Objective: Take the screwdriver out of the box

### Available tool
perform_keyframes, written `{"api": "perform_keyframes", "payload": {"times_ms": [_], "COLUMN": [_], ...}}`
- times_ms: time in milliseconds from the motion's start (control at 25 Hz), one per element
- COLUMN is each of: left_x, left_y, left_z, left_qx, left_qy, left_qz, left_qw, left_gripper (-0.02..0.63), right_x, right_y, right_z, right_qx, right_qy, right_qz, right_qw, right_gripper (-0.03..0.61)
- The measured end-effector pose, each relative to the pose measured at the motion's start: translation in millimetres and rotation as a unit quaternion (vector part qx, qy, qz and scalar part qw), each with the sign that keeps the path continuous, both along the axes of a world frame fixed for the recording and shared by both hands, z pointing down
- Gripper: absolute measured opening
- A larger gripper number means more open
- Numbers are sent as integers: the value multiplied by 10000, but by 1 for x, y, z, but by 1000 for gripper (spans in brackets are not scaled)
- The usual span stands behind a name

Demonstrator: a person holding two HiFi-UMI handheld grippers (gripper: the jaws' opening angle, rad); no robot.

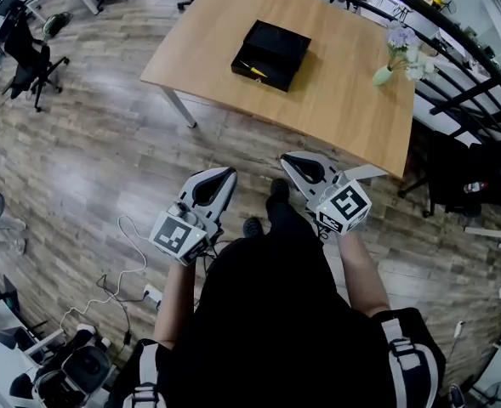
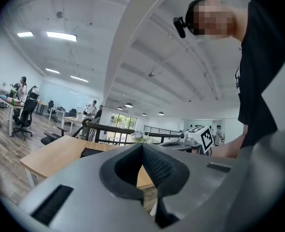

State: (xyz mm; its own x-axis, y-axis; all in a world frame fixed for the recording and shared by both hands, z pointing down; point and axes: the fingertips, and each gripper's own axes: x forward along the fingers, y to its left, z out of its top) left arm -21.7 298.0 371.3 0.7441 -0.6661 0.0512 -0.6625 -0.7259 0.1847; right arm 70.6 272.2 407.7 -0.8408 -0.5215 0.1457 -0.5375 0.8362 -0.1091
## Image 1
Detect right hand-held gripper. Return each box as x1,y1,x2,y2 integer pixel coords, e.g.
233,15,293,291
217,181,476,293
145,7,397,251
280,150,371,236

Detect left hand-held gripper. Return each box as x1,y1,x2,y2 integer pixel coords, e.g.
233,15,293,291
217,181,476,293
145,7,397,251
148,167,239,268

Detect yellow handled screwdriver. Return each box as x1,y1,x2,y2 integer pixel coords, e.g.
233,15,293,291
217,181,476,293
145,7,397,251
238,59,269,78

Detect black box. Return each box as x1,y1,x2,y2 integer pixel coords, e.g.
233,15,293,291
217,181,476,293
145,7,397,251
231,19,313,94

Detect person's right forearm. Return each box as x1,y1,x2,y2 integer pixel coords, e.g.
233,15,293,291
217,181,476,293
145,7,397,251
338,226,392,319

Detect person's left forearm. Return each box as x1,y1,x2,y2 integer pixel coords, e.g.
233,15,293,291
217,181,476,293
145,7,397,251
152,256,196,350

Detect person's black right shoe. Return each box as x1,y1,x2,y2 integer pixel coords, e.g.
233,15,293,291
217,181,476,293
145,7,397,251
270,178,292,201

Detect person's black shoe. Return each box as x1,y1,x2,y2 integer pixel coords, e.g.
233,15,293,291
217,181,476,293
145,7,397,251
270,178,292,201
242,217,264,240

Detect person's black left shoe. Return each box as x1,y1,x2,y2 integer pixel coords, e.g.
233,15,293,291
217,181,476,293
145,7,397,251
242,217,264,240

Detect white metal table leg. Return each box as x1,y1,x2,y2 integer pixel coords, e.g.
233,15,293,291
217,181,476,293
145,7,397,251
159,83,198,129

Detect white power strip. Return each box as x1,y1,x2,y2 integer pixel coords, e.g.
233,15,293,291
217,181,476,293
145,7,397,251
142,283,164,304

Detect pale green vase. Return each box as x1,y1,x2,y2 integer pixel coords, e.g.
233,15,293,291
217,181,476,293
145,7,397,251
372,65,394,88

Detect person's black clothed body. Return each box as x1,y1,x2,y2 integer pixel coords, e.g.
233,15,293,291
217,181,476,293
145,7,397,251
105,193,447,408

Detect pale purple white flowers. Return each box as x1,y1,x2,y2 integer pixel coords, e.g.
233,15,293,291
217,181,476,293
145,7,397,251
384,20,439,82

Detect red white bottle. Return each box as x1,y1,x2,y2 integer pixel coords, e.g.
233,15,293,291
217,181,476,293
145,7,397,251
463,180,490,196

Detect black white stored gripper device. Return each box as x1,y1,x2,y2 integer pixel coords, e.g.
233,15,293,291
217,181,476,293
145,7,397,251
31,323,116,408

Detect black monitor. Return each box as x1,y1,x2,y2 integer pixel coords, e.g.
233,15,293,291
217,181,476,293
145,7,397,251
0,273,22,316

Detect green floor fan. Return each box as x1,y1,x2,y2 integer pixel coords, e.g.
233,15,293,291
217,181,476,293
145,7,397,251
41,11,75,38

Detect white floor cable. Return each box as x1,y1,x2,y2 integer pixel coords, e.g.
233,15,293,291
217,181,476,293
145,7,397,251
59,214,149,333

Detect black floor cable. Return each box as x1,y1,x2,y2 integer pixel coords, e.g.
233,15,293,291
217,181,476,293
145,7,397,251
95,273,150,349

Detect white black harness strap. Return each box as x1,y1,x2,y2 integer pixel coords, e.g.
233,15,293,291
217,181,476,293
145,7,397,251
133,341,162,408
379,315,441,408

